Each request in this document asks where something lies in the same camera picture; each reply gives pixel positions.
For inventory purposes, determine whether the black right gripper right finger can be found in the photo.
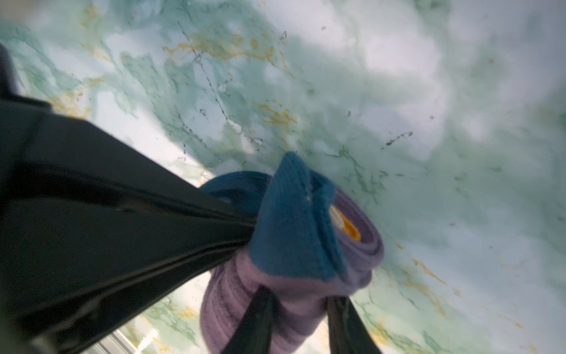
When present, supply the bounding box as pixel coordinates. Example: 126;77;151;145
327;296;382;354

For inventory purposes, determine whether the purple striped sock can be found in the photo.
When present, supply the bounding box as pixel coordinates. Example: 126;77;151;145
200;152;385;353

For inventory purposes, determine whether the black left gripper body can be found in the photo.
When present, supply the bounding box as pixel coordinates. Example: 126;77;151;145
1;48;53;353

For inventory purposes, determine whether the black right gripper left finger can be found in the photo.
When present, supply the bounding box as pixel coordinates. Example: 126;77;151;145
221;286;277;354

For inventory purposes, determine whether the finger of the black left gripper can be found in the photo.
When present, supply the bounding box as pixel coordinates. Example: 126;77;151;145
17;221;254;350
26;114;256;227

